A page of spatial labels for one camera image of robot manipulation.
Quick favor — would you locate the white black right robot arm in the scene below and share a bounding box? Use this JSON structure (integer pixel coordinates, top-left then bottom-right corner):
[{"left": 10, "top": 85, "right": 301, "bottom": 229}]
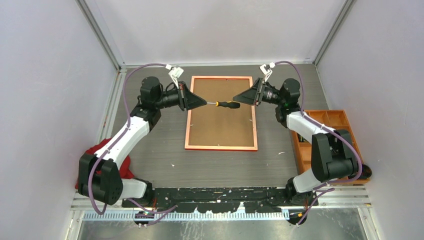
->
[{"left": 232, "top": 78, "right": 362, "bottom": 205}]

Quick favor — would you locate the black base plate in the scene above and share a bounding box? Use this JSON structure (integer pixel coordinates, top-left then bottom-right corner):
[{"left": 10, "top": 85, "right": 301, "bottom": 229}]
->
[{"left": 122, "top": 186, "right": 315, "bottom": 214}]

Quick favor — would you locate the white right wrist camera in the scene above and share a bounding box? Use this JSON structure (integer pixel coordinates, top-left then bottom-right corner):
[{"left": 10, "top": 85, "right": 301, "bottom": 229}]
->
[{"left": 259, "top": 62, "right": 276, "bottom": 82}]

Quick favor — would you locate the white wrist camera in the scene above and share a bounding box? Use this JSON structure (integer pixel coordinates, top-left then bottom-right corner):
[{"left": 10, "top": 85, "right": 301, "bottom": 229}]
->
[
  {"left": 168, "top": 66, "right": 184, "bottom": 87},
  {"left": 259, "top": 62, "right": 276, "bottom": 82}
]

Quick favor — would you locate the red picture frame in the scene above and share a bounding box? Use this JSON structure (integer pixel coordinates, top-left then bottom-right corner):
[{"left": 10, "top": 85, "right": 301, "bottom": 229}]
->
[{"left": 184, "top": 75, "right": 258, "bottom": 152}]

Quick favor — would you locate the orange compartment tray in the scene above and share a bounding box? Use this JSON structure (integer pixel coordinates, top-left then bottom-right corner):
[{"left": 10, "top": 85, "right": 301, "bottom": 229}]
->
[{"left": 291, "top": 110, "right": 372, "bottom": 185}]

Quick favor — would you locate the black yellow screwdriver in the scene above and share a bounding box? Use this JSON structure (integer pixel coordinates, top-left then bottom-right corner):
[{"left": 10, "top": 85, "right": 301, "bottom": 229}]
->
[{"left": 207, "top": 101, "right": 241, "bottom": 109}]

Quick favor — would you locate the red cloth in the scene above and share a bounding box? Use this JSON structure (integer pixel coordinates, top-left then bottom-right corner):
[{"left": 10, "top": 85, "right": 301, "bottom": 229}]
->
[{"left": 85, "top": 138, "right": 135, "bottom": 179}]

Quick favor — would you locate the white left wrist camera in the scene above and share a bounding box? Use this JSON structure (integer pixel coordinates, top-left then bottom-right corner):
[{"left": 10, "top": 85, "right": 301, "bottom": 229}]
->
[{"left": 168, "top": 66, "right": 184, "bottom": 87}]

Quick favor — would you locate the white slotted cable duct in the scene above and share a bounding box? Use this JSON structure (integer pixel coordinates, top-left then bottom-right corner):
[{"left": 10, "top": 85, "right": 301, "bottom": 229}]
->
[{"left": 82, "top": 209, "right": 290, "bottom": 222}]

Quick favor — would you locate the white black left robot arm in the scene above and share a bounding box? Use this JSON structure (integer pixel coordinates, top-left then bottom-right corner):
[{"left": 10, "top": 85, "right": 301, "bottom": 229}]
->
[{"left": 77, "top": 76, "right": 207, "bottom": 207}]

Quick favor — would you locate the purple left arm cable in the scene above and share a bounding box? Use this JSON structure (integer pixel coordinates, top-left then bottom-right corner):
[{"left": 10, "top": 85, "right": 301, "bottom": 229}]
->
[{"left": 86, "top": 63, "right": 178, "bottom": 228}]

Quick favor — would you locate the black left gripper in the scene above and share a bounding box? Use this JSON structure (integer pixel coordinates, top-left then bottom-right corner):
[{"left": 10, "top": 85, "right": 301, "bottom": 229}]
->
[{"left": 155, "top": 81, "right": 207, "bottom": 112}]

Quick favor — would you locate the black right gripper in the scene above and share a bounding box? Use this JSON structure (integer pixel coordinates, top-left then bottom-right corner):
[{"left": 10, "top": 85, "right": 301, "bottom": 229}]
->
[{"left": 233, "top": 77, "right": 285, "bottom": 106}]

